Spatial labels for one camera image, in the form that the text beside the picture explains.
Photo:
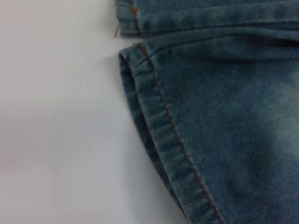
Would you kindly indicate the blue denim shorts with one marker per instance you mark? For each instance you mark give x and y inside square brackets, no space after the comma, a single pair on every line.
[222,116]

